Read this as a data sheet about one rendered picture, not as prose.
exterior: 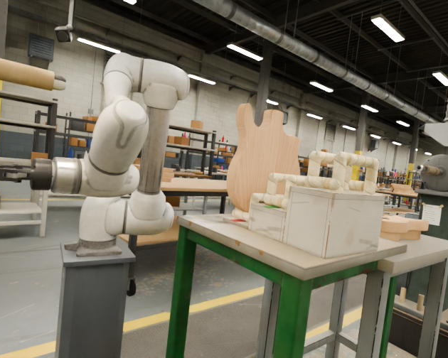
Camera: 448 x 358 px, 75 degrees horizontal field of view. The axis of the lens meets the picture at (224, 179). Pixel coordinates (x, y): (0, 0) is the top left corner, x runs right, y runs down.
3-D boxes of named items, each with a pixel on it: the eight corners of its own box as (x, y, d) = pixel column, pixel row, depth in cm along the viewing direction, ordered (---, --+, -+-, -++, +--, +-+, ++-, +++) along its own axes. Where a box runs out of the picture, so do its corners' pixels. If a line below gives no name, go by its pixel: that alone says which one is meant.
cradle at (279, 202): (286, 209, 90) (287, 199, 90) (260, 202, 99) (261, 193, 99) (293, 209, 92) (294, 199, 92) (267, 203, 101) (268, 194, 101)
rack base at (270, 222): (283, 243, 87) (287, 212, 86) (247, 229, 100) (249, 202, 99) (336, 237, 103) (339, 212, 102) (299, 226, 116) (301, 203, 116)
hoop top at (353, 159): (342, 163, 76) (344, 150, 76) (331, 162, 79) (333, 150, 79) (380, 169, 88) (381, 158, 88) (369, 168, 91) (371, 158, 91)
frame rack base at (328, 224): (326, 260, 75) (335, 192, 74) (281, 243, 87) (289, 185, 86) (377, 250, 91) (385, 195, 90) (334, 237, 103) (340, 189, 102)
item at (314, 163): (312, 188, 84) (316, 155, 83) (303, 187, 86) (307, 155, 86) (319, 189, 86) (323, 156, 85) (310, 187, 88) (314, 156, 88)
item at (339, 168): (338, 192, 77) (343, 157, 77) (327, 191, 80) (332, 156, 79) (345, 192, 79) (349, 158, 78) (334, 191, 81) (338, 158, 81)
